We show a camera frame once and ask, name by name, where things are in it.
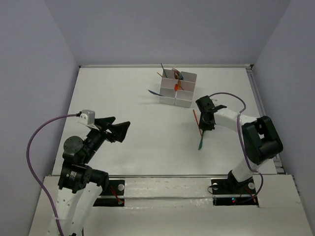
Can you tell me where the orange plastic spoon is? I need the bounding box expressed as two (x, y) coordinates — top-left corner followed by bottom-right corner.
(174, 84), (184, 91)

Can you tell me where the dark blue fork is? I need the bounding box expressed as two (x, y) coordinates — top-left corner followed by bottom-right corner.
(179, 72), (184, 80)

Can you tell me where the blue utensil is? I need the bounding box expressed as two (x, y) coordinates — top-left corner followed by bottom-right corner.
(148, 89), (164, 97)

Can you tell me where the copper fork long handle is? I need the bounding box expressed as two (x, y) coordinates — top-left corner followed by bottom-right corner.
(176, 77), (182, 87)

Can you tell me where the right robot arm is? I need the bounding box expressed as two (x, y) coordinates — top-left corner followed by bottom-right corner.
(110, 96), (283, 194)

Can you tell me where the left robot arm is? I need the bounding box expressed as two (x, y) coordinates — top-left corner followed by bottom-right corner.
(47, 117), (117, 236)

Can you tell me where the orange chopstick in pile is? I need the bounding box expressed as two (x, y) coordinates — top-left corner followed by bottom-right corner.
(192, 109), (202, 137)

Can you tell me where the right white organizer box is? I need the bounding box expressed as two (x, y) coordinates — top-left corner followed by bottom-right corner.
(175, 71), (197, 108)

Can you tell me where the white organizer box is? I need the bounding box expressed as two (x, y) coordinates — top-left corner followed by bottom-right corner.
(175, 71), (197, 108)
(158, 68), (177, 105)

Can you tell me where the left white organizer box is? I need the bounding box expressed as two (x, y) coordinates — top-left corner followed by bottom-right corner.
(158, 68), (177, 105)

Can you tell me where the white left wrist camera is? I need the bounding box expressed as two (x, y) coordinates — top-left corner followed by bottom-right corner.
(78, 110), (95, 128)

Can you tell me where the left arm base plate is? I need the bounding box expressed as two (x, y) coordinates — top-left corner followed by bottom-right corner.
(94, 179), (125, 207)

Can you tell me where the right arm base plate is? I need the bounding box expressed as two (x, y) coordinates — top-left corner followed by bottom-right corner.
(207, 178), (259, 206)

